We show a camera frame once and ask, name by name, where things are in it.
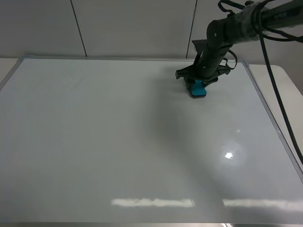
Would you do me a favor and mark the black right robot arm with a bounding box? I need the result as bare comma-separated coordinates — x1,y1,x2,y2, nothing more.
176,0,303,86

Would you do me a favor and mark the white whiteboard with aluminium frame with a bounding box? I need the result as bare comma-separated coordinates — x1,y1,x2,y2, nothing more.
0,57,303,224

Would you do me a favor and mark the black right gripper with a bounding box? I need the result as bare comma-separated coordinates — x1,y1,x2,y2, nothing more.
175,39,231,90

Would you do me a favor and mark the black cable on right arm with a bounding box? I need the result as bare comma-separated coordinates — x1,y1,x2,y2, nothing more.
217,0,303,166

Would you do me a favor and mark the teal whiteboard eraser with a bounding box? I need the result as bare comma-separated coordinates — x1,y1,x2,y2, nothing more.
189,80,207,98

